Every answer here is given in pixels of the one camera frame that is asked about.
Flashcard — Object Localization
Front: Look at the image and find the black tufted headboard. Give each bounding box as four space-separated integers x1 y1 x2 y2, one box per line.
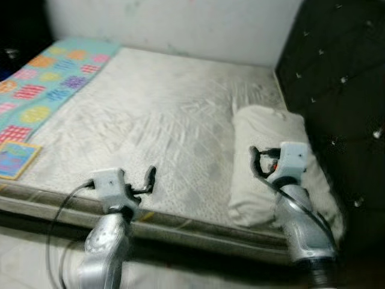
276 0 385 253

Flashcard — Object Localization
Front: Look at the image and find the grey quilted mattress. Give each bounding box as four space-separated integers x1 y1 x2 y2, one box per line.
0 47 313 266

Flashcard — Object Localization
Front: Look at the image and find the colourful children's board book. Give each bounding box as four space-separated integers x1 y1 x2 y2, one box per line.
0 140 43 181

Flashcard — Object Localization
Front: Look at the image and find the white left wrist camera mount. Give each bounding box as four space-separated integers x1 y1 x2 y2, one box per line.
91 169 130 208

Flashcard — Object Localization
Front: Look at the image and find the teal blanket with dotted patches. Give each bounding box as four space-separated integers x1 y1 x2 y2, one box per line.
0 38 121 145

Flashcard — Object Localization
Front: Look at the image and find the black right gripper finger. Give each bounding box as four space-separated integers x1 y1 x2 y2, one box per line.
249 146 265 180

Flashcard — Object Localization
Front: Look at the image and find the cream white pillow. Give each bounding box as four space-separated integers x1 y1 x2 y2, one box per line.
227 105 347 241

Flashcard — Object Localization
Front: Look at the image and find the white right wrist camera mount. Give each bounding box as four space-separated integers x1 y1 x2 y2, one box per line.
274 141 310 184

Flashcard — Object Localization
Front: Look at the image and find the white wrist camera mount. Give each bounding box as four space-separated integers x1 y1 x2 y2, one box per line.
274 141 310 184
91 169 130 208

